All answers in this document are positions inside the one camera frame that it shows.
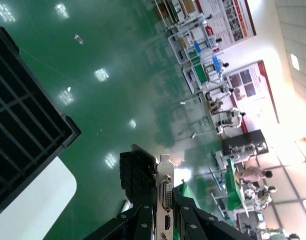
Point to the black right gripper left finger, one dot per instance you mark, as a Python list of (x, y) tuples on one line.
[(135, 225)]

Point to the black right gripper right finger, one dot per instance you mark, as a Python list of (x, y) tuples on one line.
[(192, 220)]

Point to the black slotted container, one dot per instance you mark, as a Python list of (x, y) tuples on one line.
[(23, 100)]

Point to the small green cloth table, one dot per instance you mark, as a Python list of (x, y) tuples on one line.
[(233, 190)]

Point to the person in pink top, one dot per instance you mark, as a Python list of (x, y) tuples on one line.
[(252, 173)]

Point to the black cabinet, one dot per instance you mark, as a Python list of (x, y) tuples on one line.
[(255, 136)]

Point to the white frame workstation rack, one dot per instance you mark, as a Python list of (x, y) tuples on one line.
[(190, 37), (200, 72)]

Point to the photo strip wall poster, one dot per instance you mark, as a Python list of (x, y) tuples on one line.
[(230, 22)]

